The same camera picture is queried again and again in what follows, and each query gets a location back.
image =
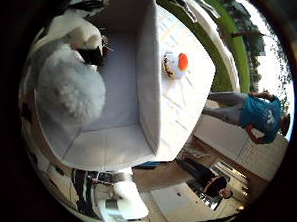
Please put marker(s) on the white fluffy sheep plush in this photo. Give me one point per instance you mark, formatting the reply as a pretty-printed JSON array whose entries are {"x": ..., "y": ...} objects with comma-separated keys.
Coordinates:
[{"x": 70, "y": 88}]

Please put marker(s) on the grey fabric container box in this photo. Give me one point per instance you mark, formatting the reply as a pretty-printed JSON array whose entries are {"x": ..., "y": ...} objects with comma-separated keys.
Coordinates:
[{"x": 121, "y": 92}]

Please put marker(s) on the white ball toy orange nose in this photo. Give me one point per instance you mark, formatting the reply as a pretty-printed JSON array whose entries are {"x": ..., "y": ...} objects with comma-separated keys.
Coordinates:
[{"x": 174, "y": 65}]

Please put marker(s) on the blue control box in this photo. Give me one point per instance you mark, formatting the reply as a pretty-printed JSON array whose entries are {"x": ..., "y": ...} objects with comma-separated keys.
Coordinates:
[{"x": 147, "y": 165}]

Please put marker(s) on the white low counter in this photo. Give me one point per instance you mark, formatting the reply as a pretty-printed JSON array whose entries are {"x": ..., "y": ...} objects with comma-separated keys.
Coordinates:
[{"x": 230, "y": 143}]

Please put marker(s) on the person in blue shirt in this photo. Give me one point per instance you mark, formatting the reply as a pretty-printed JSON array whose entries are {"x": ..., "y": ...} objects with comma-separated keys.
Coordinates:
[{"x": 258, "y": 113}]

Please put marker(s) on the person in black clothes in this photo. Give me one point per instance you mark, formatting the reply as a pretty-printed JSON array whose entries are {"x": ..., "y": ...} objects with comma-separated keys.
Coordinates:
[{"x": 209, "y": 181}]

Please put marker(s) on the white flat floor board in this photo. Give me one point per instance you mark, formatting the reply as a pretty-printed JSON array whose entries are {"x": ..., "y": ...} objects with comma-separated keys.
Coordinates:
[{"x": 175, "y": 203}]

